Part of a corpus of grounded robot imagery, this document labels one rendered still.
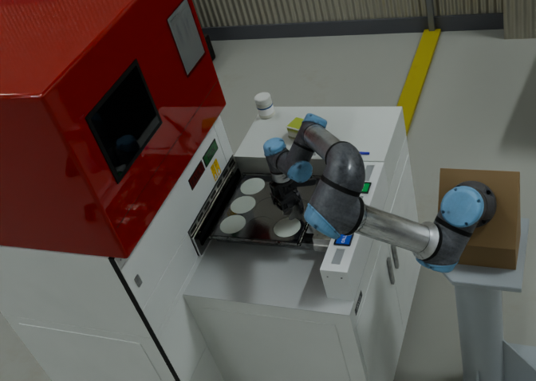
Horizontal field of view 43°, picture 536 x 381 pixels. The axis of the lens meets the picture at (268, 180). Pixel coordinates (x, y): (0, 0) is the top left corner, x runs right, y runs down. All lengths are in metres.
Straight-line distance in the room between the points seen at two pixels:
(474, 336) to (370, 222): 0.89
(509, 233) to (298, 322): 0.75
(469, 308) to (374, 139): 0.72
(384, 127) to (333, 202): 0.97
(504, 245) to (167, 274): 1.12
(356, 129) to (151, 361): 1.18
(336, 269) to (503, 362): 0.93
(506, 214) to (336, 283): 0.58
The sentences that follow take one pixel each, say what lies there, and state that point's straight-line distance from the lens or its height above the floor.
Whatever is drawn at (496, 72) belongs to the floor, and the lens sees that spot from 4.79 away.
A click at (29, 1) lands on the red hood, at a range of 2.45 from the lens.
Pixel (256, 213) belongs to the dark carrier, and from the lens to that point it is 2.60.
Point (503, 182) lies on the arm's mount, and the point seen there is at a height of 1.08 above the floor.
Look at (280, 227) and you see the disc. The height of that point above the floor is 0.90.
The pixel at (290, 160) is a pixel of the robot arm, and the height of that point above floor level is 1.25.
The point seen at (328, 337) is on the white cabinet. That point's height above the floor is 0.69.
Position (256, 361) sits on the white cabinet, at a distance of 2.70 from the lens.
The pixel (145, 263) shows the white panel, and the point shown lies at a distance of 2.30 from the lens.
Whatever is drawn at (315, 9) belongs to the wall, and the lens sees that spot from 5.49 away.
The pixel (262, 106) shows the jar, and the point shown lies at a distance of 2.92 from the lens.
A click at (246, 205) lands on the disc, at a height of 0.90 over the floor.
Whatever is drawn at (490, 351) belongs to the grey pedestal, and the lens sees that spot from 2.75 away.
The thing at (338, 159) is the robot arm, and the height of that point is 1.45.
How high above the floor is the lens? 2.57
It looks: 38 degrees down
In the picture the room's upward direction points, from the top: 17 degrees counter-clockwise
